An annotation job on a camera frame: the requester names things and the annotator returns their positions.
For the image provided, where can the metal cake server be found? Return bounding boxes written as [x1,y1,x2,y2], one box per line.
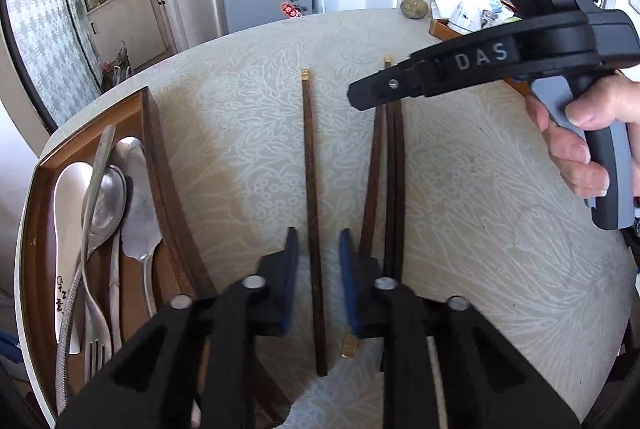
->
[117,136,163,317]

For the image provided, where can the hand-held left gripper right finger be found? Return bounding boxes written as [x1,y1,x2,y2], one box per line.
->
[338,229,583,429]

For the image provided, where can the light wooden tray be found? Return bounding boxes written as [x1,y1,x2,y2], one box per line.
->
[428,16,531,84]

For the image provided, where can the white kitchen cabinet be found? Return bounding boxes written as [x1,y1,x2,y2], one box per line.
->
[85,0,191,67]

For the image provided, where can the person's right hand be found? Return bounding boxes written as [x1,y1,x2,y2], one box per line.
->
[525,74,640,200]

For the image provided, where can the plastic bags on floor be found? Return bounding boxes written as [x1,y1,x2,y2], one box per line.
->
[100,41,133,92]

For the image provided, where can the dark wooden tray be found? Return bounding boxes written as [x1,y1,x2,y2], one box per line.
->
[20,86,291,429]

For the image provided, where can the blue towel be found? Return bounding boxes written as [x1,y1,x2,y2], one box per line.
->
[0,331,21,365]

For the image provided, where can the white plastic bag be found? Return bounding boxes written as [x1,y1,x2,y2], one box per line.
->
[431,0,516,24]

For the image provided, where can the white ceramic spoon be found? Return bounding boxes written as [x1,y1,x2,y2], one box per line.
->
[52,161,101,356]

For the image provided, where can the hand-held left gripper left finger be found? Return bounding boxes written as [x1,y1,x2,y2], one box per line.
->
[55,226,301,429]

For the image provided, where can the patterned sliding door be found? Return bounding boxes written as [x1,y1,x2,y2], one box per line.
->
[0,0,103,134]

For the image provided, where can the metal spoon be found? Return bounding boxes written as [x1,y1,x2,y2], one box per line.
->
[87,165,129,352]

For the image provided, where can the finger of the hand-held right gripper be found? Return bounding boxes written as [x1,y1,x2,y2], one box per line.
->
[347,58,442,112]

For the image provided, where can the metal fork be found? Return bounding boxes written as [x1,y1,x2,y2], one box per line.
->
[80,254,113,385]

